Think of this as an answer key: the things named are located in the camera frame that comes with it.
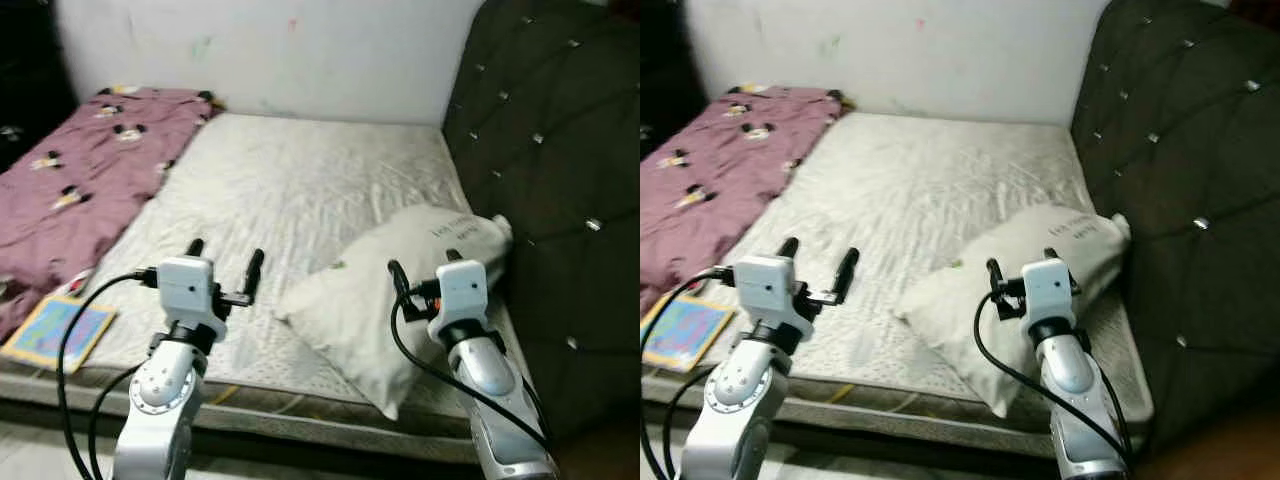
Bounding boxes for dark bed frame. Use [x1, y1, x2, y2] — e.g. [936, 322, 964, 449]
[0, 395, 491, 471]
[640, 400, 1061, 466]

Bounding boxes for white pillow with tree print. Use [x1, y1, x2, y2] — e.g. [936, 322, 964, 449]
[275, 205, 514, 421]
[895, 205, 1133, 419]

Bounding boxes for black clothes heap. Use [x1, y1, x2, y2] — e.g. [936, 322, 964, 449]
[640, 0, 691, 131]
[0, 0, 76, 171]

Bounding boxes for colourful children's book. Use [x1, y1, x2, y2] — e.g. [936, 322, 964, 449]
[0, 295, 118, 373]
[642, 295, 736, 373]

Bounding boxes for dark tufted headboard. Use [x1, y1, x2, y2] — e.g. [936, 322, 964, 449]
[442, 0, 641, 441]
[1070, 0, 1280, 451]

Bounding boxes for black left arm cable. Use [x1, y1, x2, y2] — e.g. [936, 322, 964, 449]
[640, 268, 739, 480]
[55, 270, 161, 480]

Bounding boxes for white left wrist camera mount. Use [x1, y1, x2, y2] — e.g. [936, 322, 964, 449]
[733, 255, 806, 341]
[155, 257, 226, 341]

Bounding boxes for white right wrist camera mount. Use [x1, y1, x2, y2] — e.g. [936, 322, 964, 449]
[1020, 258, 1079, 336]
[428, 260, 489, 341]

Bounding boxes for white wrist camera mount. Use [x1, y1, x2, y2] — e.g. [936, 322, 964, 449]
[733, 255, 806, 341]
[428, 260, 489, 341]
[155, 257, 226, 341]
[1020, 258, 1079, 336]

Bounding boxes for white quilted mattress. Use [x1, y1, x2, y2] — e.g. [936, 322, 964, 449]
[640, 112, 1156, 461]
[0, 112, 541, 466]

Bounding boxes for pink cartoon print blanket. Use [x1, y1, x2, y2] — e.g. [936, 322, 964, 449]
[0, 87, 216, 341]
[640, 85, 846, 316]

